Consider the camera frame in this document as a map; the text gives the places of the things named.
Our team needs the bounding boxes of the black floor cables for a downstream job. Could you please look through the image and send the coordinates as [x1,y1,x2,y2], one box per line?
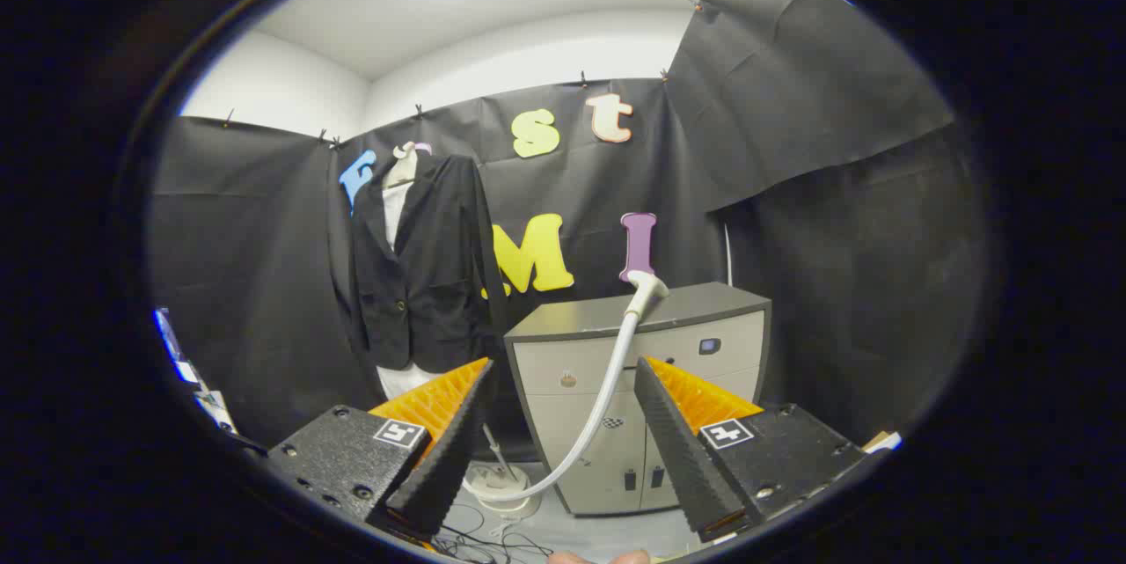
[431,502,555,564]

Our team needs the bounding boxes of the grey cabinet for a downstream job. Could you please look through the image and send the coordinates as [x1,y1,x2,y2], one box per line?
[504,282,772,516]

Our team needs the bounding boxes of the white box with wires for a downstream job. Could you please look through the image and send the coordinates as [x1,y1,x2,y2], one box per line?
[154,307,238,435]

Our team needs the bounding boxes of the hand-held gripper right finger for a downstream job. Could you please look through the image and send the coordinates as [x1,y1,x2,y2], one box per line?
[633,356,867,545]

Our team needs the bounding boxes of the white shirt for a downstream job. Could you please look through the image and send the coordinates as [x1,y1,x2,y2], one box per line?
[377,161,441,399]

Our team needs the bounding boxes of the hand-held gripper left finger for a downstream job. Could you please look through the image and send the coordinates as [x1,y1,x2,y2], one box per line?
[267,357,495,547]

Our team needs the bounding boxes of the black suit jacket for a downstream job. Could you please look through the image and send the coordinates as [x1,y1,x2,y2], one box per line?
[349,153,511,373]

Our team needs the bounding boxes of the white garment steamer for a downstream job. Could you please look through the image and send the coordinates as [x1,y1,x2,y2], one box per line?
[475,270,669,503]

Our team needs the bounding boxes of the white steamer base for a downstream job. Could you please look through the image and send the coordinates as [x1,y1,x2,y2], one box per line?
[462,423,533,516]

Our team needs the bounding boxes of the black backdrop cloth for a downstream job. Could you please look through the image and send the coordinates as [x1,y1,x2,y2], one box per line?
[148,0,986,459]

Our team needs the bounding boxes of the cream clothes hanger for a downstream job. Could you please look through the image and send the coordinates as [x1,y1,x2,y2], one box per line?
[391,142,432,188]

